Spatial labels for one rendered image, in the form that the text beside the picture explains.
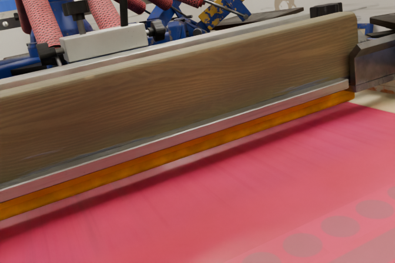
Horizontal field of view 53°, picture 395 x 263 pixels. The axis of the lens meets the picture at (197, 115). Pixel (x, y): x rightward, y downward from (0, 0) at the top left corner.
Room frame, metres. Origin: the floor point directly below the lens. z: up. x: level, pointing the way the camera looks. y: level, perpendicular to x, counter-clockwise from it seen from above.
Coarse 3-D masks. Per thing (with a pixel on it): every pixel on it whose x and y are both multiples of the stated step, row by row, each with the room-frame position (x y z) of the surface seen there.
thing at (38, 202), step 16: (352, 96) 0.43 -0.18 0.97; (304, 112) 0.40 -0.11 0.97; (256, 128) 0.38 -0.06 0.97; (208, 144) 0.36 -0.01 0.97; (160, 160) 0.34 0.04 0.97; (112, 176) 0.32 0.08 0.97; (128, 176) 0.33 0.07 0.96; (64, 192) 0.30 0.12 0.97; (80, 192) 0.31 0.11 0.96; (16, 208) 0.29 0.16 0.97; (32, 208) 0.29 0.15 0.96
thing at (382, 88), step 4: (392, 80) 0.44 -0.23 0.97; (384, 84) 0.45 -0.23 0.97; (388, 84) 0.45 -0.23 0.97; (392, 84) 0.44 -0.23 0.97; (372, 88) 0.47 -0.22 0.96; (376, 88) 0.46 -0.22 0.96; (380, 88) 0.46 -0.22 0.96; (384, 88) 0.45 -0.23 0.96; (388, 88) 0.45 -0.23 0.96; (392, 88) 0.44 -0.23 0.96; (384, 92) 0.45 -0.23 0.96; (388, 92) 0.45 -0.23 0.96; (392, 92) 0.44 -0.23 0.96
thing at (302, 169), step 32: (288, 128) 0.39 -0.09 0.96; (320, 128) 0.37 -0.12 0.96; (352, 128) 0.36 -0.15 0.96; (384, 128) 0.34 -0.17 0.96; (224, 160) 0.34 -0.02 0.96; (256, 160) 0.32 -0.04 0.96; (288, 160) 0.31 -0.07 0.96; (320, 160) 0.30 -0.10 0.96; (352, 160) 0.29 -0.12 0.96; (384, 160) 0.28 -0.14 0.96; (256, 192) 0.27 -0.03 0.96; (288, 192) 0.26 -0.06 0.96; (320, 192) 0.25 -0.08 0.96; (352, 192) 0.24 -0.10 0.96
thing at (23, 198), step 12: (324, 96) 0.41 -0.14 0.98; (336, 96) 0.42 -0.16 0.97; (300, 108) 0.40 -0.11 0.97; (252, 120) 0.38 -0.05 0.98; (264, 120) 0.38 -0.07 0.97; (216, 132) 0.36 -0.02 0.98; (228, 132) 0.36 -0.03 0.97; (180, 144) 0.34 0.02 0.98; (192, 144) 0.35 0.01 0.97; (144, 156) 0.33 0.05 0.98; (156, 156) 0.34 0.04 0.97; (108, 168) 0.32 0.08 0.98; (120, 168) 0.32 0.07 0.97; (72, 180) 0.31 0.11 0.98; (84, 180) 0.31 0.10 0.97; (36, 192) 0.30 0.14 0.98; (48, 192) 0.30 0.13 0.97; (0, 204) 0.29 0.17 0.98; (12, 204) 0.29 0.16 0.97
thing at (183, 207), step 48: (96, 192) 0.32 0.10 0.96; (144, 192) 0.30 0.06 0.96; (192, 192) 0.29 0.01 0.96; (240, 192) 0.27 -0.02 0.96; (0, 240) 0.27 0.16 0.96; (48, 240) 0.25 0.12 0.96; (96, 240) 0.24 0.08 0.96; (144, 240) 0.23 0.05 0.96; (192, 240) 0.22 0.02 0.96; (240, 240) 0.21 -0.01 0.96
